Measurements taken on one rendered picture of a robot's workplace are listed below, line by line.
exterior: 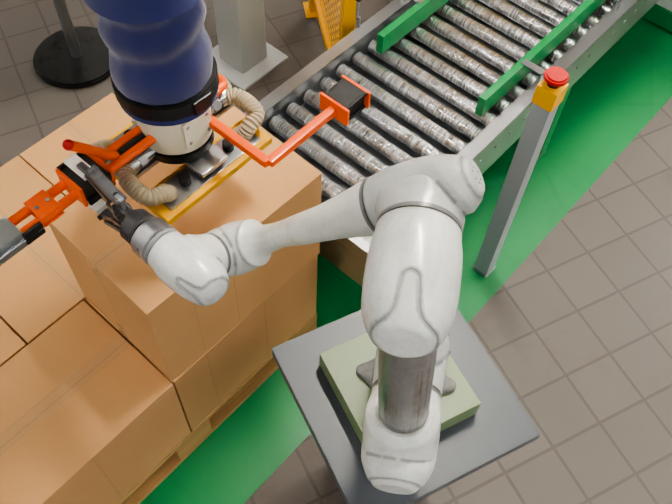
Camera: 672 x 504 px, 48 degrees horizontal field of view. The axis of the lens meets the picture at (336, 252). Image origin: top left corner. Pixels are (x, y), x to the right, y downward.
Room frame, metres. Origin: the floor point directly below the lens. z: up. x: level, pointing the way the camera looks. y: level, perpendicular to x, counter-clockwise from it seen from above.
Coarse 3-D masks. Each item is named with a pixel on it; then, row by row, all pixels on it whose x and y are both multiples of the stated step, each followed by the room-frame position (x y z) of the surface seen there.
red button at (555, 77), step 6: (546, 72) 1.62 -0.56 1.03; (552, 72) 1.61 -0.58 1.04; (558, 72) 1.61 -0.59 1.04; (564, 72) 1.61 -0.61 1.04; (546, 78) 1.59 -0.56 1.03; (552, 78) 1.59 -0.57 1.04; (558, 78) 1.59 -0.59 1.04; (564, 78) 1.59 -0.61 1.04; (552, 84) 1.57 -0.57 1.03; (558, 84) 1.57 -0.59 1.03; (564, 84) 1.58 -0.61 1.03
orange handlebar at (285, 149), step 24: (216, 120) 1.16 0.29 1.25; (312, 120) 1.18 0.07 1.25; (120, 144) 1.08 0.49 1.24; (144, 144) 1.08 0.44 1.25; (240, 144) 1.10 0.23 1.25; (288, 144) 1.10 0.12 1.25; (48, 192) 0.93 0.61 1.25; (72, 192) 0.94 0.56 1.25; (24, 216) 0.87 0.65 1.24; (48, 216) 0.88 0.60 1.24
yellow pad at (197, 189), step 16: (224, 144) 1.17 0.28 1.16; (256, 144) 1.20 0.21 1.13; (240, 160) 1.15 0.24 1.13; (176, 176) 1.09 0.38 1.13; (192, 176) 1.09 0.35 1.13; (208, 176) 1.09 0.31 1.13; (224, 176) 1.10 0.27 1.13; (192, 192) 1.04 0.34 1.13; (208, 192) 1.06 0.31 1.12; (160, 208) 1.00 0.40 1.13; (176, 208) 1.00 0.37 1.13
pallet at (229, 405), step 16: (272, 368) 1.11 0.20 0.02; (256, 384) 1.04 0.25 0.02; (224, 400) 0.93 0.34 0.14; (240, 400) 0.98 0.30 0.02; (208, 416) 0.87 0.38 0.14; (224, 416) 0.92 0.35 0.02; (192, 432) 0.81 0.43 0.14; (208, 432) 0.86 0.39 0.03; (176, 448) 0.76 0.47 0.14; (192, 448) 0.80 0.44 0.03; (160, 464) 0.71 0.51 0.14; (176, 464) 0.74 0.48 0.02; (144, 480) 0.65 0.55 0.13; (160, 480) 0.69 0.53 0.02; (128, 496) 0.60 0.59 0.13; (144, 496) 0.63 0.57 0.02
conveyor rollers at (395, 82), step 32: (480, 0) 2.56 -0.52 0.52; (512, 0) 2.57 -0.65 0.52; (544, 0) 2.58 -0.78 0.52; (576, 0) 2.59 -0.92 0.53; (608, 0) 2.60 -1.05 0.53; (416, 32) 2.32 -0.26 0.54; (448, 32) 2.33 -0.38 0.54; (480, 32) 2.35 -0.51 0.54; (512, 32) 2.36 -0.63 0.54; (544, 32) 2.37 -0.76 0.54; (576, 32) 2.39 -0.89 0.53; (448, 64) 2.15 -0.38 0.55; (480, 64) 2.16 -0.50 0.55; (512, 64) 2.17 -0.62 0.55; (544, 64) 2.18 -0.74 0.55; (384, 96) 1.96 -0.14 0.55; (416, 96) 1.98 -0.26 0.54; (448, 96) 1.99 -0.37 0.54; (512, 96) 2.03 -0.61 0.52; (288, 128) 1.78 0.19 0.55; (320, 128) 1.79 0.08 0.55; (352, 128) 1.81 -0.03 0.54; (384, 128) 1.83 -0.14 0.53; (480, 128) 1.84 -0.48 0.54; (320, 160) 1.66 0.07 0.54
